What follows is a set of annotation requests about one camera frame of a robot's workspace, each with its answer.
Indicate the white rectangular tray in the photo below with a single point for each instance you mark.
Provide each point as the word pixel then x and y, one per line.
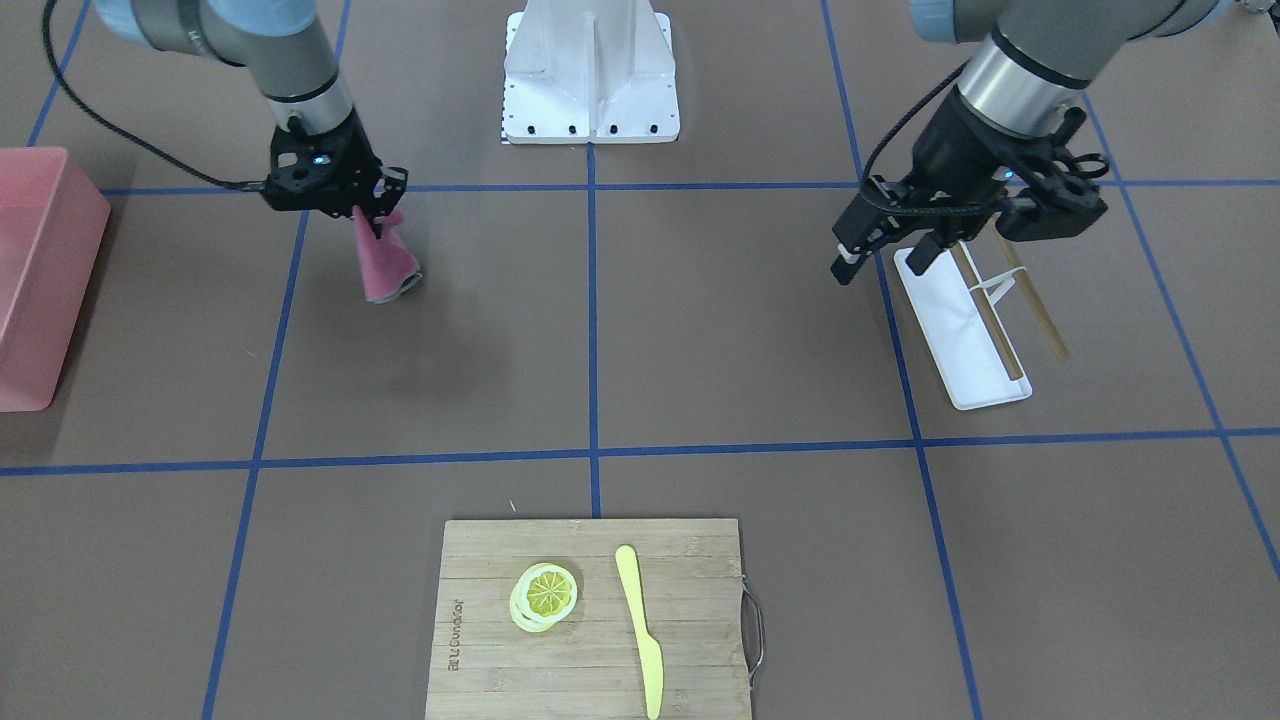
pixel 962 352

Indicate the wooden cutting board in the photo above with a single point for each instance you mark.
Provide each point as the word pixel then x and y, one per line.
pixel 484 666

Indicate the pink plastic bin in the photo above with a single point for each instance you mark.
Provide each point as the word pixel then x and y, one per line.
pixel 53 218

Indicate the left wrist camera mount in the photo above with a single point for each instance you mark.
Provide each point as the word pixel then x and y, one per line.
pixel 1062 198

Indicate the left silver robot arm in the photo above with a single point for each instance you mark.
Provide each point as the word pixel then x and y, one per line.
pixel 1034 59

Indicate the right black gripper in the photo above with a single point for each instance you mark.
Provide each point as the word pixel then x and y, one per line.
pixel 357 152

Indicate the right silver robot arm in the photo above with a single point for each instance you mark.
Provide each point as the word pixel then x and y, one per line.
pixel 282 44

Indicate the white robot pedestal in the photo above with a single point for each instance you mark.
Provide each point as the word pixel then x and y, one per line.
pixel 589 72

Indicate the wooden chopstick beside tray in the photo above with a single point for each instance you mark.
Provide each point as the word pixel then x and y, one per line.
pixel 1040 311

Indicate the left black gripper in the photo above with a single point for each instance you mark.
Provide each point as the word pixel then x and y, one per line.
pixel 951 150

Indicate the yellow lemon slices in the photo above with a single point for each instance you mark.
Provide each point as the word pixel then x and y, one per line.
pixel 544 594

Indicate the wooden chopstick on tray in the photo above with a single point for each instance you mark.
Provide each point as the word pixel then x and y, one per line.
pixel 986 293

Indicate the yellow plastic knife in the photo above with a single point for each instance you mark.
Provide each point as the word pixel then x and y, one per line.
pixel 648 648

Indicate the pink cloth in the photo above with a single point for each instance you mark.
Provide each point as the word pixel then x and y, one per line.
pixel 387 268

